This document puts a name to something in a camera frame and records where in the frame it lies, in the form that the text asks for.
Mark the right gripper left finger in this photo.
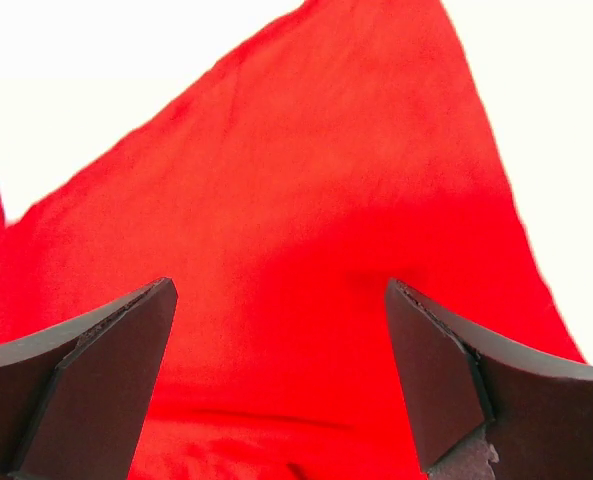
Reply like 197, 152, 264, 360
0, 278, 177, 480

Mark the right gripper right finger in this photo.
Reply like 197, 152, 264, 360
385, 280, 593, 479

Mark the red t shirt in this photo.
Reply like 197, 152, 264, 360
0, 1, 580, 479

